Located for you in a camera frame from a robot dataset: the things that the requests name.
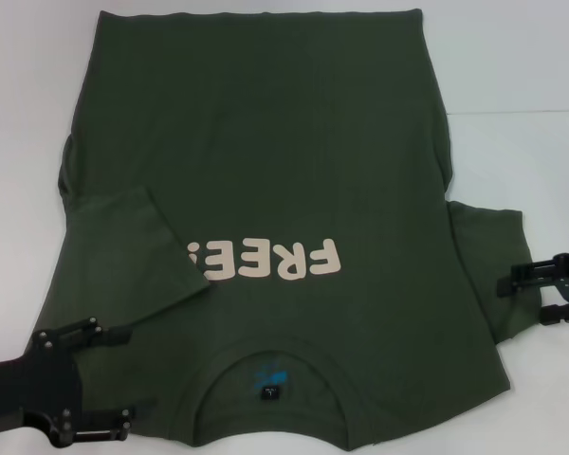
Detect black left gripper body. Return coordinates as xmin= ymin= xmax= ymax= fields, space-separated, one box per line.
xmin=0 ymin=329 xmax=85 ymax=450

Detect dark green FREE t-shirt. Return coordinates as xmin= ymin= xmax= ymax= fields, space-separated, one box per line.
xmin=26 ymin=7 xmax=549 ymax=451

